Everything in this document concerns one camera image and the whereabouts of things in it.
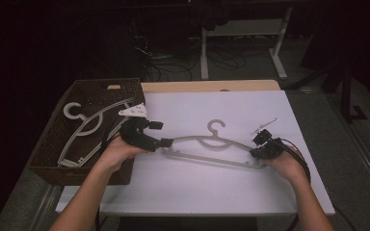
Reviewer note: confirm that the dark cloth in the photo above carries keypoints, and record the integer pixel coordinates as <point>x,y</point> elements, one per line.
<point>210,14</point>

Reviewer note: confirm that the grey plastic clothes hanger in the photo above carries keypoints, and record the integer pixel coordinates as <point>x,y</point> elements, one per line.
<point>214,138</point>
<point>68,163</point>

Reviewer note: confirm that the dark metal stand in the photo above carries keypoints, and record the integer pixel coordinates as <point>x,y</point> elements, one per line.
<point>347,96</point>

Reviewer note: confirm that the white table mat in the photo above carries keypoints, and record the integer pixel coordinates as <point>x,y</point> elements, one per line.
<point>192,106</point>

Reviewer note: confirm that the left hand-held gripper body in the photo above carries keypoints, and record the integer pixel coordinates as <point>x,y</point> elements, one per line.
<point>136,134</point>

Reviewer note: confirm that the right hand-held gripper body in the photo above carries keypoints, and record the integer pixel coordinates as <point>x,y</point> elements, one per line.
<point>271,146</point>

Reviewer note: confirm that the person's right hand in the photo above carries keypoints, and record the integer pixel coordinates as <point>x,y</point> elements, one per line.
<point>287,166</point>

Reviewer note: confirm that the brown woven basket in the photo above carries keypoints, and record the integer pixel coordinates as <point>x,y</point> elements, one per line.
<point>45,160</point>

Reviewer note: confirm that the white metal desk frame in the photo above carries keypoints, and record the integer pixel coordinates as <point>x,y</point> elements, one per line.
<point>244,27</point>

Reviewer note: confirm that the person's left hand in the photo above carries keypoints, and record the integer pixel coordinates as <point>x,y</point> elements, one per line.
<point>118,154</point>

